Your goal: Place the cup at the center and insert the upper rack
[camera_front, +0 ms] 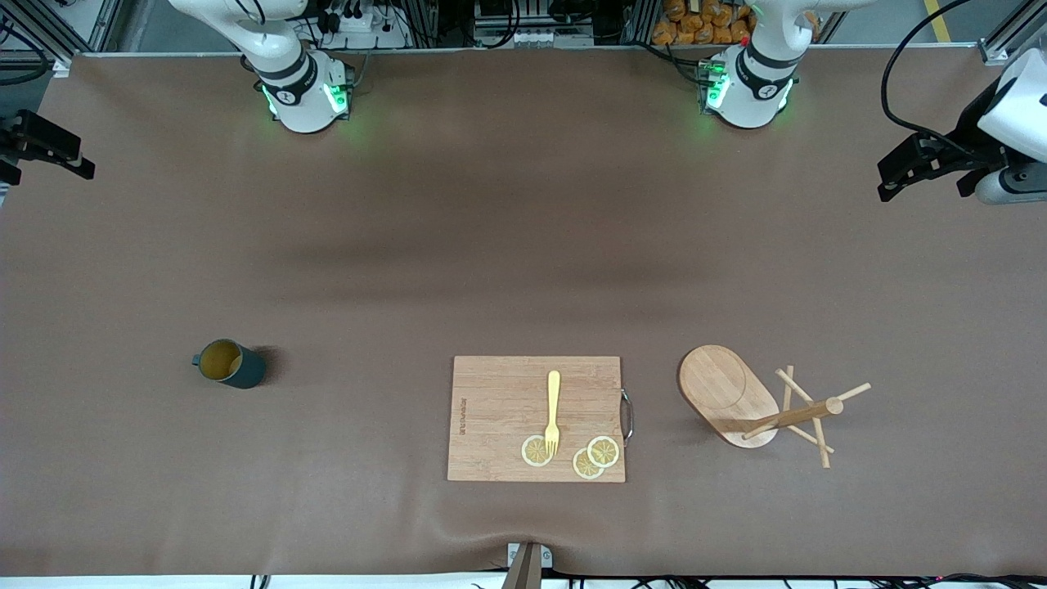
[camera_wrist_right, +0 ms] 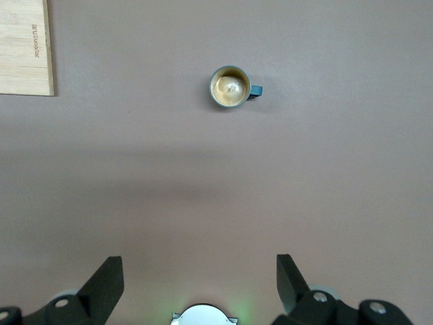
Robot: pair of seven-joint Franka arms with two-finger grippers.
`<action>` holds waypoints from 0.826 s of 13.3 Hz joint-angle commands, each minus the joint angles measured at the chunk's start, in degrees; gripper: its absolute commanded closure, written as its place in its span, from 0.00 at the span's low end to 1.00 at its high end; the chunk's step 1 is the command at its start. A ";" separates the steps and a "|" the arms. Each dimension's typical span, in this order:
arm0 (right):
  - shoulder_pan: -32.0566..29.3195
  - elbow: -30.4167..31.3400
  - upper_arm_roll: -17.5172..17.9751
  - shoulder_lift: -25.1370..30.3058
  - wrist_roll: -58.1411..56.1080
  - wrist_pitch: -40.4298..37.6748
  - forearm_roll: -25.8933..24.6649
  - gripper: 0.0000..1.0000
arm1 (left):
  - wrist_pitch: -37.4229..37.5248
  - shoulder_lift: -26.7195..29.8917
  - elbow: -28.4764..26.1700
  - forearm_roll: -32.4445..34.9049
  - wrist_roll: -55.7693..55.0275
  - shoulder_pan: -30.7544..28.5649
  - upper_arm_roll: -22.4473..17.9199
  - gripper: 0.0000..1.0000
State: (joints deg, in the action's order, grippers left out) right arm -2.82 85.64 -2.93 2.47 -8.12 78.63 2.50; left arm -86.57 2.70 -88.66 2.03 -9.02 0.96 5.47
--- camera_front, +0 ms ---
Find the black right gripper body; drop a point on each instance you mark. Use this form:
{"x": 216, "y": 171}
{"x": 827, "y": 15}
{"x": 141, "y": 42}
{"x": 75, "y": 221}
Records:
{"x": 24, "y": 137}

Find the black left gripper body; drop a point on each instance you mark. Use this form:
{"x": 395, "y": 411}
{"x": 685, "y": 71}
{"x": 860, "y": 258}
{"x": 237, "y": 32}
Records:
{"x": 967, "y": 139}

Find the dark teal cup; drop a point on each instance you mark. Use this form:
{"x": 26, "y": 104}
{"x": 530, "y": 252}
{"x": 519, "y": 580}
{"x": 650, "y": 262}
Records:
{"x": 245, "y": 372}

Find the wooden mug rack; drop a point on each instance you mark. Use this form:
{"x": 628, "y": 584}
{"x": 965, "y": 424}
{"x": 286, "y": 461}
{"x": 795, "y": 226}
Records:
{"x": 720, "y": 384}

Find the pile of orange items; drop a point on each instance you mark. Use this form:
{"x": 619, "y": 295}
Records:
{"x": 695, "y": 24}

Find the white power strip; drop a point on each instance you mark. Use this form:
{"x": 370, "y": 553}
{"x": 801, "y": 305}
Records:
{"x": 360, "y": 29}

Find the white terminal block device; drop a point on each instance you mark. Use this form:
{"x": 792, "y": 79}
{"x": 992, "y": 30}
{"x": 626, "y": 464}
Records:
{"x": 532, "y": 37}

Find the lemon slice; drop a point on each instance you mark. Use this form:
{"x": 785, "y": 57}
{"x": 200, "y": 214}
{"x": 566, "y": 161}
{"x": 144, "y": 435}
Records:
{"x": 584, "y": 468}
{"x": 605, "y": 451}
{"x": 530, "y": 451}

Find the yellow plastic fork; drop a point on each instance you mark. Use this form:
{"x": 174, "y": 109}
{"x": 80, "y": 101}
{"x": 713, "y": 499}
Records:
{"x": 554, "y": 397}

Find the bamboo cutting board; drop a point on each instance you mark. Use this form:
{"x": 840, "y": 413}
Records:
{"x": 499, "y": 409}

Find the aluminium frame post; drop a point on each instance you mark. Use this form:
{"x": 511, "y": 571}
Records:
{"x": 994, "y": 53}
{"x": 61, "y": 65}

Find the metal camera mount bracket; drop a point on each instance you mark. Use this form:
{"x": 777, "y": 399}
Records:
{"x": 527, "y": 568}

